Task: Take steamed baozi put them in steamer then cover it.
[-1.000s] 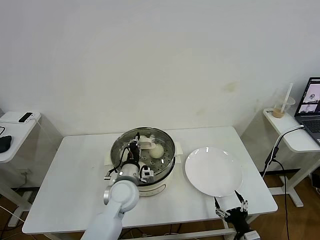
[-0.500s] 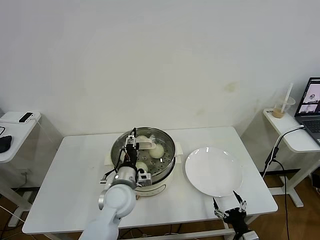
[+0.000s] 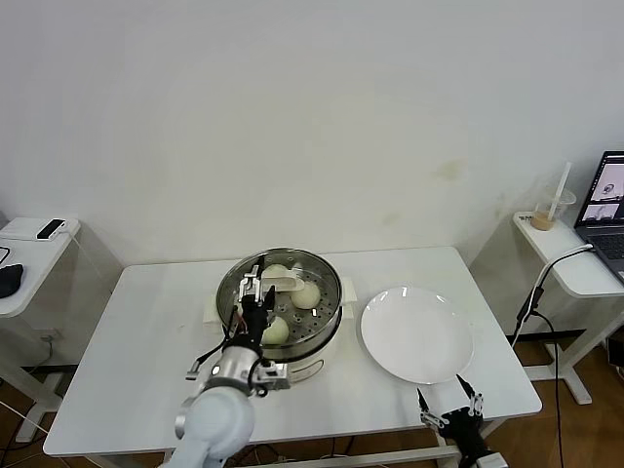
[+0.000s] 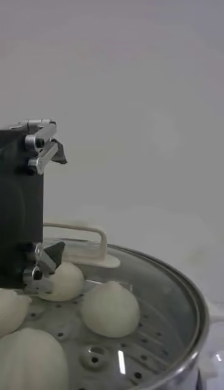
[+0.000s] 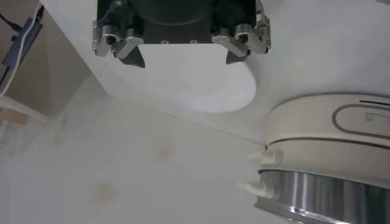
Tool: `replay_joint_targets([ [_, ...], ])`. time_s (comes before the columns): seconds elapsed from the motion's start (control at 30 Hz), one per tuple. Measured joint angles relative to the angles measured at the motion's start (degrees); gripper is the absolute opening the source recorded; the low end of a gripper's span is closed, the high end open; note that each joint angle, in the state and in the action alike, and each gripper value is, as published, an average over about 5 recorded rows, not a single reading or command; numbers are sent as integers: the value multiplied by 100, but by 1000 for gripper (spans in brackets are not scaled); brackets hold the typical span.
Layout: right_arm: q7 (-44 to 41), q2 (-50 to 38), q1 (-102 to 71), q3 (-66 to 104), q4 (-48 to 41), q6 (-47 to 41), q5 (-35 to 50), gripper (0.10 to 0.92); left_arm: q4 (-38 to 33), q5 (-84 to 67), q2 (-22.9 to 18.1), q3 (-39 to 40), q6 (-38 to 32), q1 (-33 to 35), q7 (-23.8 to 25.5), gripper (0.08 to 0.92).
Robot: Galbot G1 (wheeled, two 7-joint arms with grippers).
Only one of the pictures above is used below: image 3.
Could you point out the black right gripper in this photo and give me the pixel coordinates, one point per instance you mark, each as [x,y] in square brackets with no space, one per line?
[463,431]

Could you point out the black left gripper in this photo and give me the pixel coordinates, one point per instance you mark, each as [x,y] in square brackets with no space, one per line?
[253,319]

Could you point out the stainless steel steamer basket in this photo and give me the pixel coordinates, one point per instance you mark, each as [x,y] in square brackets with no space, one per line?
[302,348]

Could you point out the steel steamer pot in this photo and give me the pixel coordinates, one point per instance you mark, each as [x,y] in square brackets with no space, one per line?
[317,361]

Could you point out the white round plate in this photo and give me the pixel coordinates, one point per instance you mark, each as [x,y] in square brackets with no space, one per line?
[414,341]

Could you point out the clear plastic drink cup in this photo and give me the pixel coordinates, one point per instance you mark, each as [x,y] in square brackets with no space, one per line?
[545,219]

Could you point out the black and white phone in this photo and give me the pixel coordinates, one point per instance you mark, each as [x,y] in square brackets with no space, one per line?
[51,229]

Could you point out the open laptop computer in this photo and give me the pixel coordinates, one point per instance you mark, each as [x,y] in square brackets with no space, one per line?
[604,234]

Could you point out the black computer mouse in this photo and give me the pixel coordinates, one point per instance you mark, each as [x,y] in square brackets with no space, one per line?
[10,280]

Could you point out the white drinking straw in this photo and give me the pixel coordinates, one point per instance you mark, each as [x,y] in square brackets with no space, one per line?
[563,183]

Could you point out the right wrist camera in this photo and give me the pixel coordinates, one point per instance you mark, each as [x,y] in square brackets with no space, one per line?
[492,460]

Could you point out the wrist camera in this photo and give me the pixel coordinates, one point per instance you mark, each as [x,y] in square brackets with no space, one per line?
[275,375]
[492,460]

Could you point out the white table leg frame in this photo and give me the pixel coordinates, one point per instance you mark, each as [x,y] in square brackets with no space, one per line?
[390,454]

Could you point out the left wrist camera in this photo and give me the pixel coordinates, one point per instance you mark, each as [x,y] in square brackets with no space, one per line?
[275,375]

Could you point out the white wall socket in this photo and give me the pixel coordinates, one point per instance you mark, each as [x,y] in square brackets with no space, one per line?
[51,336]

